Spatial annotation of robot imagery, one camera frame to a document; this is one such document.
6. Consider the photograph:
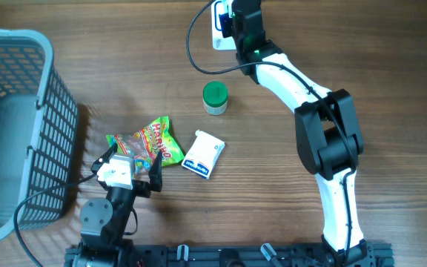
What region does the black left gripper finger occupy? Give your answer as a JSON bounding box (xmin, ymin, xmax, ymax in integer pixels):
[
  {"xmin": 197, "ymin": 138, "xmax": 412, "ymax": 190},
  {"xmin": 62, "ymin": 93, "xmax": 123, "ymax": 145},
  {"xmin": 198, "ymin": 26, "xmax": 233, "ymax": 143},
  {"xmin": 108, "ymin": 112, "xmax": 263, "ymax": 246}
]
[
  {"xmin": 91, "ymin": 143, "xmax": 118, "ymax": 173},
  {"xmin": 148, "ymin": 151, "xmax": 163, "ymax": 192}
]

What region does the Haribo gummy candy bag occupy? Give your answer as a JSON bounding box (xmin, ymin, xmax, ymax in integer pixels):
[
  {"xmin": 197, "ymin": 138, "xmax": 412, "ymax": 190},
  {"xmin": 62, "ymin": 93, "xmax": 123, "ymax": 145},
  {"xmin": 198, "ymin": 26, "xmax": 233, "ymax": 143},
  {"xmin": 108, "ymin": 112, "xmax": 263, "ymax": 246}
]
[{"xmin": 106, "ymin": 116, "xmax": 185, "ymax": 176}]

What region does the white blue plaster box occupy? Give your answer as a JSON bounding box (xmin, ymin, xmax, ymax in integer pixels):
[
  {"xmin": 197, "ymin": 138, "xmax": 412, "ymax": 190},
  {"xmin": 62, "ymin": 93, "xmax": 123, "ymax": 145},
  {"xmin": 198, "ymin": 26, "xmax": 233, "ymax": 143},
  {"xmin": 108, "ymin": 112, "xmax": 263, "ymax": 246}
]
[{"xmin": 181, "ymin": 130, "xmax": 225, "ymax": 179}]

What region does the green lid plastic jar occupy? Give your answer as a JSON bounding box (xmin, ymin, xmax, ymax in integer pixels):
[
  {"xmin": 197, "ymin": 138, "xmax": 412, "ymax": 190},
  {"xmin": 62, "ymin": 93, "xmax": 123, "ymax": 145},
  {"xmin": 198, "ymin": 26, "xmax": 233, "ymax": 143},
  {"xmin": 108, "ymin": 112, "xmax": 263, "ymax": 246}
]
[{"xmin": 202, "ymin": 81, "xmax": 228, "ymax": 116}]

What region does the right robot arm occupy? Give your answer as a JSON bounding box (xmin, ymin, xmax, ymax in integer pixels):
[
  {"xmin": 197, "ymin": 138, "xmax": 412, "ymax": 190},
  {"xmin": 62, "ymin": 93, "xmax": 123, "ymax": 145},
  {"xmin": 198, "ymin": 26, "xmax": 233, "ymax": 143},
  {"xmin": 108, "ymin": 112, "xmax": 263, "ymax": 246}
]
[{"xmin": 219, "ymin": 0, "xmax": 365, "ymax": 266}]

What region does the grey plastic shopping basket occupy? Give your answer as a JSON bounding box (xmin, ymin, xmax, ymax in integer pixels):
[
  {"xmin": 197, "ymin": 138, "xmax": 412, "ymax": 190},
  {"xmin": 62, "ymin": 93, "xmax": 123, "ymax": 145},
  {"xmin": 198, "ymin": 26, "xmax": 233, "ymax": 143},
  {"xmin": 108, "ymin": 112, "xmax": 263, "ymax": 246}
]
[{"xmin": 0, "ymin": 30, "xmax": 79, "ymax": 240}]

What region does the black right camera cable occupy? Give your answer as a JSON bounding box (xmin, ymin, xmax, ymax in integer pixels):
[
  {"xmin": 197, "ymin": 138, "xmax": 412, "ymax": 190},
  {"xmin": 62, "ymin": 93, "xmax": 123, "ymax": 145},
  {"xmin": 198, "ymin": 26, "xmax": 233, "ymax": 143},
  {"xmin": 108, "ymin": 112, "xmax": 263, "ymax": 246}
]
[{"xmin": 185, "ymin": 0, "xmax": 357, "ymax": 267}]

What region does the black camera cable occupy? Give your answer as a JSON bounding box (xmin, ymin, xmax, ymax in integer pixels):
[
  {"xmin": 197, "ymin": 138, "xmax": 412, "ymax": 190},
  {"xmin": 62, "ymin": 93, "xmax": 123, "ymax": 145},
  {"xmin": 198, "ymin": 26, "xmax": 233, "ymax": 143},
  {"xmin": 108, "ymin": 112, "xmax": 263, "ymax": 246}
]
[
  {"xmin": 185, "ymin": 0, "xmax": 357, "ymax": 267},
  {"xmin": 13, "ymin": 172, "xmax": 99, "ymax": 267}
]

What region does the black left camera cable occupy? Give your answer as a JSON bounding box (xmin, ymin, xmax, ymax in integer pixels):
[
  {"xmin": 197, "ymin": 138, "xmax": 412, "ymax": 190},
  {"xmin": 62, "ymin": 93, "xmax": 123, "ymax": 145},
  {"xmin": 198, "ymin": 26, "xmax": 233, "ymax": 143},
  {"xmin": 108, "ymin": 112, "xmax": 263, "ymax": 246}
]
[{"xmin": 13, "ymin": 172, "xmax": 99, "ymax": 267}]

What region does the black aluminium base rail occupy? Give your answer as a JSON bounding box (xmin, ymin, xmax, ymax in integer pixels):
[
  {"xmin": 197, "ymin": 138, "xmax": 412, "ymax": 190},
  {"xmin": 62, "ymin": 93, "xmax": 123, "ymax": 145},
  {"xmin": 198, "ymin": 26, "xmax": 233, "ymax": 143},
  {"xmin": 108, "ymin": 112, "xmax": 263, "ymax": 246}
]
[{"xmin": 64, "ymin": 243, "xmax": 395, "ymax": 267}]

